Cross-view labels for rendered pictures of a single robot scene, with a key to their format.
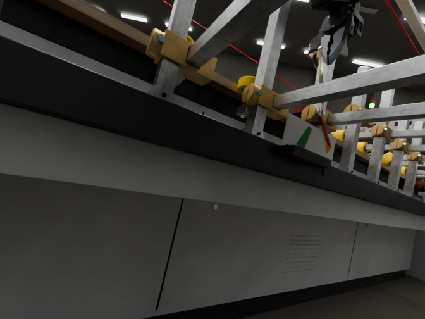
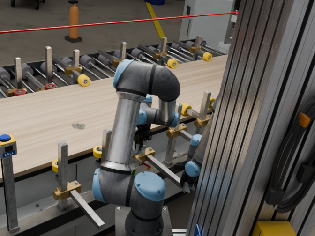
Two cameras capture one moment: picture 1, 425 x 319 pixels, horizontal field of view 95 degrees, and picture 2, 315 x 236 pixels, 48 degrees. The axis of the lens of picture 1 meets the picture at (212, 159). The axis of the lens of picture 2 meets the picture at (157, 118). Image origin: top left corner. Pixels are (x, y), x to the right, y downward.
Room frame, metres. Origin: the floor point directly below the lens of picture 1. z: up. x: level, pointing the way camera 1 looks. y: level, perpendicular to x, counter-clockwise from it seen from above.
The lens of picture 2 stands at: (-1.06, 0.05, 2.09)
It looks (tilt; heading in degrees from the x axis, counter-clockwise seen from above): 29 degrees down; 346
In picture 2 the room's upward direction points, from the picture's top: 8 degrees clockwise
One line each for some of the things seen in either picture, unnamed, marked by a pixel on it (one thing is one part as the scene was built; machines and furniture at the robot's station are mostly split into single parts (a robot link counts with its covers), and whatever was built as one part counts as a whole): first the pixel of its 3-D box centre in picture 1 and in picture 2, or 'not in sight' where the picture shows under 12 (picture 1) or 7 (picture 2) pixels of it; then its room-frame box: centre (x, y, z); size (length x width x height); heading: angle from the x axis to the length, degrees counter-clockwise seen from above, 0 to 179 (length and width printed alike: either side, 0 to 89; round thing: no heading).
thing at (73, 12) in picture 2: not in sight; (73, 21); (5.24, 0.20, 0.34); 0.31 x 0.29 x 0.68; 85
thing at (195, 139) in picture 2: not in sight; (197, 146); (0.34, -0.52, 1.12); 0.09 x 0.08 x 0.11; 37
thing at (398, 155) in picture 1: (397, 157); not in sight; (1.01, -0.95, 0.88); 0.04 x 0.04 x 0.48; 30
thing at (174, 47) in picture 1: (182, 58); (66, 191); (0.39, 0.11, 0.81); 0.14 x 0.06 x 0.05; 120
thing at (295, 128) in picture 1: (312, 142); (137, 173); (0.60, -0.29, 0.75); 0.26 x 0.01 x 0.10; 120
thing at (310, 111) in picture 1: (319, 119); (143, 155); (0.65, -0.32, 0.84); 0.14 x 0.06 x 0.05; 120
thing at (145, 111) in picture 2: not in sight; (144, 114); (0.42, -0.25, 1.26); 0.11 x 0.11 x 0.08; 71
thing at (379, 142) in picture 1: (380, 133); (200, 122); (0.89, -0.73, 0.94); 0.04 x 0.04 x 0.48; 30
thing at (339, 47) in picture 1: (341, 49); (141, 148); (0.51, -0.27, 0.99); 0.06 x 0.03 x 0.09; 121
